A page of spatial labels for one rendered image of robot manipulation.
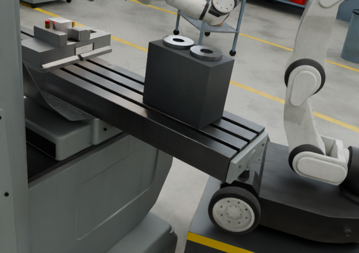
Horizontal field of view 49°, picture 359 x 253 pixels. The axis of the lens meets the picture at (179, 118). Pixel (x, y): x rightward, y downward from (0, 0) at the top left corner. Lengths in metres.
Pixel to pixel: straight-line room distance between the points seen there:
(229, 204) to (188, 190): 0.90
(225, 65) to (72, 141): 0.52
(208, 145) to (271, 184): 0.66
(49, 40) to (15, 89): 0.47
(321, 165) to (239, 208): 0.36
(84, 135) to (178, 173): 1.35
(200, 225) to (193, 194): 0.80
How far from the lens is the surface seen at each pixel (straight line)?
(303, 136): 1.61
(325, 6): 1.41
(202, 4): 1.41
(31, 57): 1.37
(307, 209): 1.59
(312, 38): 1.47
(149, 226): 1.87
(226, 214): 1.58
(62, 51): 1.40
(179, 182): 2.47
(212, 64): 1.03
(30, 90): 1.10
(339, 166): 1.62
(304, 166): 1.62
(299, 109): 1.52
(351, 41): 5.82
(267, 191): 1.60
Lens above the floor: 1.49
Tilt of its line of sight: 28 degrees down
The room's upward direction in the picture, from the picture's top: 9 degrees clockwise
